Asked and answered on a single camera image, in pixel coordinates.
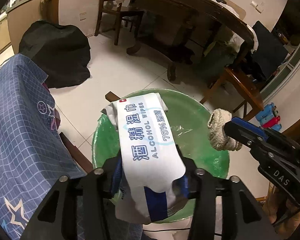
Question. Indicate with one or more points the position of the blue star-patterned tablecloth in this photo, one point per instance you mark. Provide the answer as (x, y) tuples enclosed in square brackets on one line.
[(32, 154)]

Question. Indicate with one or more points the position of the blue and red bottles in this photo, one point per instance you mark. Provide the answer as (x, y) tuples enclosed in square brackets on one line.
[(269, 117)]

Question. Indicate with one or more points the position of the kitchen counter cabinets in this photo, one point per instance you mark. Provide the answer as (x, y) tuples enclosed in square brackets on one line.
[(16, 21)]

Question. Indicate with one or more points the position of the black bag on floor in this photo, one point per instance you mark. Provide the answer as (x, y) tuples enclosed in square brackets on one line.
[(61, 51)]

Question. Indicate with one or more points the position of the dark wooden chair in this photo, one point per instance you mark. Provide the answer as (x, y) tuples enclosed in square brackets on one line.
[(121, 13)]

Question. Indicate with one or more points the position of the alcohol wipes packet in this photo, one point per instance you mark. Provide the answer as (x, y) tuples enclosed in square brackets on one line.
[(151, 164)]

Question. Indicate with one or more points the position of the black garment on chair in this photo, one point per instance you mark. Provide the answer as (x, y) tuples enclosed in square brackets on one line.
[(269, 55)]

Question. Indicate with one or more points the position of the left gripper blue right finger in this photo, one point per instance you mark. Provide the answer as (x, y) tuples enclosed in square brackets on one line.
[(183, 182)]

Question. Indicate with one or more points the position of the person's right hand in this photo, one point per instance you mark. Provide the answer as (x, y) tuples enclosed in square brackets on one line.
[(281, 212)]

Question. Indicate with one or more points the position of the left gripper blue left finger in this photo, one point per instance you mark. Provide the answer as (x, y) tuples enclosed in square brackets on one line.
[(116, 175)]

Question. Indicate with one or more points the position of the brown wooden stool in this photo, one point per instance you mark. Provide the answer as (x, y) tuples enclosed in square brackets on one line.
[(252, 103)]

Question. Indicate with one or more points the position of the green lined trash bucket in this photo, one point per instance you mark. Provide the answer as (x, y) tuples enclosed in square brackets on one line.
[(188, 122)]

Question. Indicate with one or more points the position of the dark wooden dining table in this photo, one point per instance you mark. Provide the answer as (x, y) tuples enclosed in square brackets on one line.
[(167, 27)]

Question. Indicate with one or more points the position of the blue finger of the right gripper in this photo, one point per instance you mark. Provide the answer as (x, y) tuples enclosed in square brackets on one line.
[(242, 137), (247, 127)]

